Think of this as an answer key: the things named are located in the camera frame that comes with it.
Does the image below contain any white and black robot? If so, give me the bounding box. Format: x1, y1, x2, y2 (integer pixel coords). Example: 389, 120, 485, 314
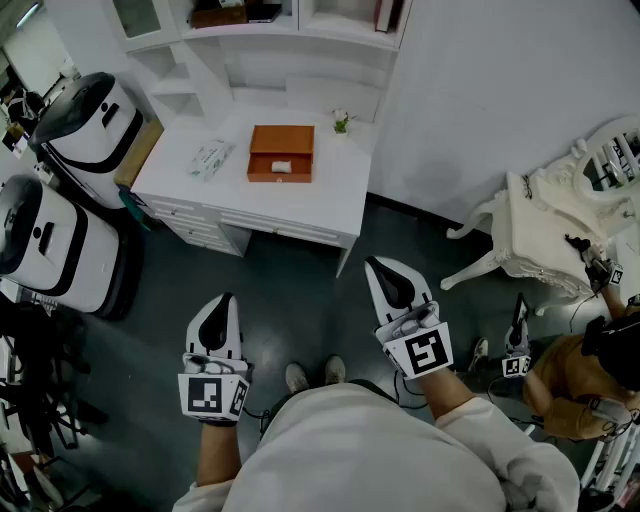
28, 72, 145, 210
0, 174, 144, 321

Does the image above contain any person's right forearm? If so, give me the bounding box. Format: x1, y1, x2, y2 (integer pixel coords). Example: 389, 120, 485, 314
422, 367, 476, 427

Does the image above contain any person's white top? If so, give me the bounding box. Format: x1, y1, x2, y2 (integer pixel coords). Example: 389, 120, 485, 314
172, 380, 581, 512

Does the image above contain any white ornate mirror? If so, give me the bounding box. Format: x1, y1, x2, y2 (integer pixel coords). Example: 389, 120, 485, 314
529, 115, 640, 237

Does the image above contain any person's right shoe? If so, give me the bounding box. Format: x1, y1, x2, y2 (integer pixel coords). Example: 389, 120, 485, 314
324, 355, 347, 387

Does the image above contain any right hand-held gripper cable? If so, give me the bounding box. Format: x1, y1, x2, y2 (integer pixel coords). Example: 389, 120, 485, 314
393, 369, 427, 410

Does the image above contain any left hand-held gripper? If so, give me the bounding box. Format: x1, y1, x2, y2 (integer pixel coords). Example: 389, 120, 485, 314
177, 292, 255, 426

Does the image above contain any black book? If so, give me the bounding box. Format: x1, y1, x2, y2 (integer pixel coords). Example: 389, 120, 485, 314
246, 3, 283, 24

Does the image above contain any white ornate vanity table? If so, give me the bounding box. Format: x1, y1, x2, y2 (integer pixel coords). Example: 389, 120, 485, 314
440, 169, 610, 316

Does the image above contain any orange wooden drawer box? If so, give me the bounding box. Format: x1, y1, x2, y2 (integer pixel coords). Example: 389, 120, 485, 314
246, 124, 316, 184

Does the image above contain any brown cardboard board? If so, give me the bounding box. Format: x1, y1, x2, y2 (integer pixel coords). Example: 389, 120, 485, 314
113, 118, 165, 188

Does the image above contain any person's left forearm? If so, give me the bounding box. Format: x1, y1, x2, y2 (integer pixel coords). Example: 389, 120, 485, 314
194, 422, 244, 489

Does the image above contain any white tissue pack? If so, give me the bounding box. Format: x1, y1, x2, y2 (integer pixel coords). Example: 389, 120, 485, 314
188, 138, 236, 182

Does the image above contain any person's shoe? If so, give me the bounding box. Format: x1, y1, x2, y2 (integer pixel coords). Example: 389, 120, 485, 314
468, 337, 490, 373
284, 362, 311, 394
324, 355, 347, 387

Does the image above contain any white rack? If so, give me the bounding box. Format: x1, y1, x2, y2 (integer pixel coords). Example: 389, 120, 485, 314
579, 424, 640, 512

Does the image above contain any black equipment stand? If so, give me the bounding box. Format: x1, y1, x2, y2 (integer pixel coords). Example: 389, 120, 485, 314
0, 294, 110, 512

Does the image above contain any brown box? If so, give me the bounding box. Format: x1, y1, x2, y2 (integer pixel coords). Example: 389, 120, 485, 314
192, 1, 249, 29

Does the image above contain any person's left shoe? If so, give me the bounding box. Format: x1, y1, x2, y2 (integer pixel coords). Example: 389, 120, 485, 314
284, 362, 311, 394

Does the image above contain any white desk with drawers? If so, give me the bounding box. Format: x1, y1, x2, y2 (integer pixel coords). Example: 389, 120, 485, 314
130, 103, 375, 279

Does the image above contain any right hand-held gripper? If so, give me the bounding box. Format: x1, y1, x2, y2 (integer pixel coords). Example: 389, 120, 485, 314
364, 256, 455, 381

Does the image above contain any small potted flower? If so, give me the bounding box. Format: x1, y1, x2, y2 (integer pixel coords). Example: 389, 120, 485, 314
331, 107, 358, 135

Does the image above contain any white shelving hutch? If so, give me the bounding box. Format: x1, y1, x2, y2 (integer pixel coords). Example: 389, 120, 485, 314
102, 0, 414, 124

